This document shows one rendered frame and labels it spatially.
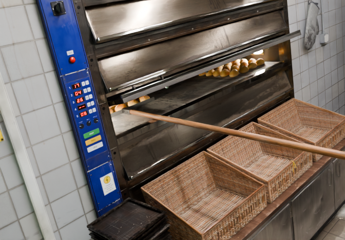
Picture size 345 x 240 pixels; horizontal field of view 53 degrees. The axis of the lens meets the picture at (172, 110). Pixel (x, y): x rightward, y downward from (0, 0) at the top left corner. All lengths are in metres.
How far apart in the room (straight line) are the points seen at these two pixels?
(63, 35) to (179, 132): 0.97
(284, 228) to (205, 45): 1.27
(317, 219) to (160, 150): 1.28
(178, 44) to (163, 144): 0.63
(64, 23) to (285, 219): 1.71
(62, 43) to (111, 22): 0.31
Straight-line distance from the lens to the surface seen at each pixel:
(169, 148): 2.17
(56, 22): 1.71
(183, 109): 2.22
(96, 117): 1.81
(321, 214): 2.83
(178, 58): 2.15
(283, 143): 1.53
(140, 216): 1.78
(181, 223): 1.91
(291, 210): 2.41
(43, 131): 1.74
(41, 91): 1.71
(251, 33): 2.74
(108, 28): 1.86
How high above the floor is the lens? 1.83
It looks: 17 degrees down
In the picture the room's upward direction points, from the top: 11 degrees counter-clockwise
